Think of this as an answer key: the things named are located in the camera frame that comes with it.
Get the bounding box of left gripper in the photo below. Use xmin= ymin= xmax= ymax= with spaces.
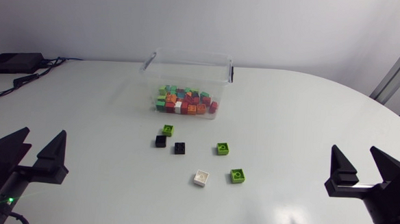
xmin=0 ymin=125 xmax=71 ymax=219

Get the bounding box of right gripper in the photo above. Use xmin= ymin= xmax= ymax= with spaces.
xmin=322 ymin=142 xmax=400 ymax=224

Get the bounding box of pile of toy bricks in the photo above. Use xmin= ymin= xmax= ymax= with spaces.
xmin=156 ymin=84 xmax=213 ymax=116

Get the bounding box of clear plastic container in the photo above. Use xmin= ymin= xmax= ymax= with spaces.
xmin=137 ymin=47 xmax=236 ymax=122

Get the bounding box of black power brick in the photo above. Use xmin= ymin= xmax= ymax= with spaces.
xmin=0 ymin=50 xmax=47 ymax=77

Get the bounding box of black toy brick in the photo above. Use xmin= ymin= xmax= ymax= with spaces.
xmin=173 ymin=142 xmax=187 ymax=155
xmin=154 ymin=134 xmax=168 ymax=149

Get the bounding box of black cable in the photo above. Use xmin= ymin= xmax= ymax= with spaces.
xmin=0 ymin=54 xmax=68 ymax=112

